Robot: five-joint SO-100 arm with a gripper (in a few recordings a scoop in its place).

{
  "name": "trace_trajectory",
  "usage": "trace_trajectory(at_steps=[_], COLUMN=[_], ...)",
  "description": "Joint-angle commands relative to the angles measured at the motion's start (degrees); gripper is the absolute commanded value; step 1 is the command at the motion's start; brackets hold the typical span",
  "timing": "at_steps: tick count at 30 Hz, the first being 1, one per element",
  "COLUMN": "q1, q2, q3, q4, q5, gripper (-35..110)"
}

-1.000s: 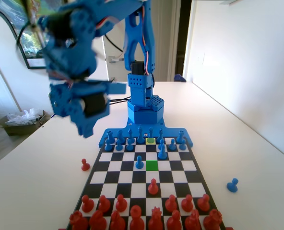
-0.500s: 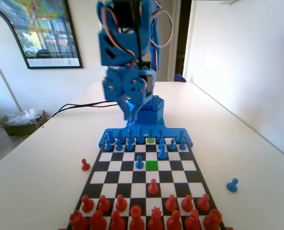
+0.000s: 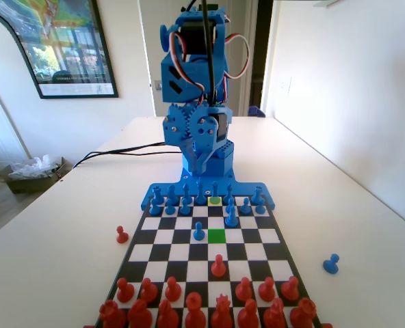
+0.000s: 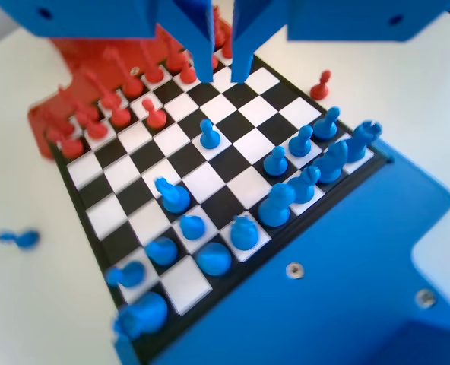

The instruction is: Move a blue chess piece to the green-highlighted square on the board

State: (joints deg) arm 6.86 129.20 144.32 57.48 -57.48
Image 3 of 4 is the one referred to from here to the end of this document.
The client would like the blue queen piece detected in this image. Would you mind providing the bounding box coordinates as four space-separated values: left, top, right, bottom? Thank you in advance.
209 180 223 206

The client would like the red chess queen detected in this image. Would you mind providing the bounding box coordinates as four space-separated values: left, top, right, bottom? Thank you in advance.
211 295 234 328

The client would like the red chess bishop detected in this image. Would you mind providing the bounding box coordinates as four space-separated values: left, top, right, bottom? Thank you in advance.
237 299 260 328
157 299 181 328

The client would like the red chess knight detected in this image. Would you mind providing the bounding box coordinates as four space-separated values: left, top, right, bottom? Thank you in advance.
262 297 287 328
127 299 154 328

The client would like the red chess rook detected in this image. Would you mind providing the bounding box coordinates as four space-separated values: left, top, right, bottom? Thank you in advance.
99 299 127 328
289 297 318 328

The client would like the small blue plastic part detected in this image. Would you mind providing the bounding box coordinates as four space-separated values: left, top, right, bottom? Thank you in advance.
247 105 267 119

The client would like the black and white chessboard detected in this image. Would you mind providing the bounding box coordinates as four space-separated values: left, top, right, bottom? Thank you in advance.
94 197 323 328

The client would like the clear plastic wrap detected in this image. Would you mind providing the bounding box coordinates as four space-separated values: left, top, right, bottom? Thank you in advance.
8 154 62 180

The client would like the cardboard box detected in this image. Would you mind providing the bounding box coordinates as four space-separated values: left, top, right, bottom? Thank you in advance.
0 156 74 195

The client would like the white arched panel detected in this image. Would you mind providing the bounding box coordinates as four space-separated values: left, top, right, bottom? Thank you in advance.
0 12 41 240

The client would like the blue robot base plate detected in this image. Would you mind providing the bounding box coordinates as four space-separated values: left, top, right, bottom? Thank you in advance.
140 169 277 211

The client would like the red white servo wire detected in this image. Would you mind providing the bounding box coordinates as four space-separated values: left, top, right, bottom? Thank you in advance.
168 13 250 103

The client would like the black camera cable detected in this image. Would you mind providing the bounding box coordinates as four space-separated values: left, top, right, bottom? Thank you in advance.
178 0 217 105

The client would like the framed wall poster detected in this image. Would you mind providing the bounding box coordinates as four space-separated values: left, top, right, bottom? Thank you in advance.
0 0 120 100

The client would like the red base plate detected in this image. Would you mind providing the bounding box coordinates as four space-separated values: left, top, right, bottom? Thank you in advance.
82 322 334 328

